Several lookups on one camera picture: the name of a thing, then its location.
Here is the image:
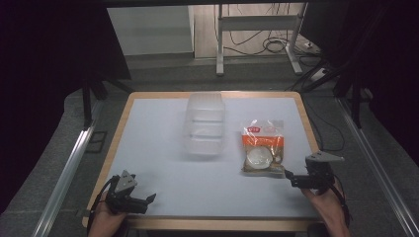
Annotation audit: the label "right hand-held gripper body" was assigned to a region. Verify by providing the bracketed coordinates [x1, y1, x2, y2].
[291, 150, 346, 191]

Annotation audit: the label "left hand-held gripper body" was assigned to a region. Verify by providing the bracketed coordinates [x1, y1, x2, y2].
[105, 169, 148, 215]

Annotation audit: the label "person's left hand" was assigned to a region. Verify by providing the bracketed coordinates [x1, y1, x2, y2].
[88, 192, 128, 237]

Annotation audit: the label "orange clear snack packet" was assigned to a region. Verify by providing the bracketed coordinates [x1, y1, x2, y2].
[240, 118, 287, 178]

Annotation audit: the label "black stand leg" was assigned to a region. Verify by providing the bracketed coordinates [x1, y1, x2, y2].
[81, 77, 110, 130]
[332, 58, 367, 129]

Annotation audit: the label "clear plastic drawer box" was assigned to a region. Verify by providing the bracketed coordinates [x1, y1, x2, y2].
[183, 91, 227, 158]

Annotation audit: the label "white power strip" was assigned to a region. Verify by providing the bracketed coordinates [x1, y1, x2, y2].
[309, 67, 330, 83]

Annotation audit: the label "white metal stand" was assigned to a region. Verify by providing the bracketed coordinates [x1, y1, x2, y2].
[214, 2, 309, 77]

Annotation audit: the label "white board panel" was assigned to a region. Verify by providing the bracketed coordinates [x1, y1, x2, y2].
[106, 5, 196, 57]

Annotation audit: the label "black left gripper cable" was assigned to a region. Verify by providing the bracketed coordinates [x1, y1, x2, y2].
[86, 175, 121, 235]

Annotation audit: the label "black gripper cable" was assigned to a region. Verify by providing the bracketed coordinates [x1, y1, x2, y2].
[329, 174, 353, 229]
[86, 175, 121, 235]

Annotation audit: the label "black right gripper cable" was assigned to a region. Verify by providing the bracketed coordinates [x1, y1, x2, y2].
[329, 174, 353, 229]

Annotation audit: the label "black floor frame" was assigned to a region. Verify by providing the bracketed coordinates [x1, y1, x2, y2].
[85, 130, 109, 154]

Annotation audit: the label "aluminium rail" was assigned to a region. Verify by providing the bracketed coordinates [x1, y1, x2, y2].
[32, 98, 107, 237]
[335, 97, 419, 237]

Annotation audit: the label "black floor cables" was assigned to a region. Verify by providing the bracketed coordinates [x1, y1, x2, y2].
[223, 3, 347, 153]

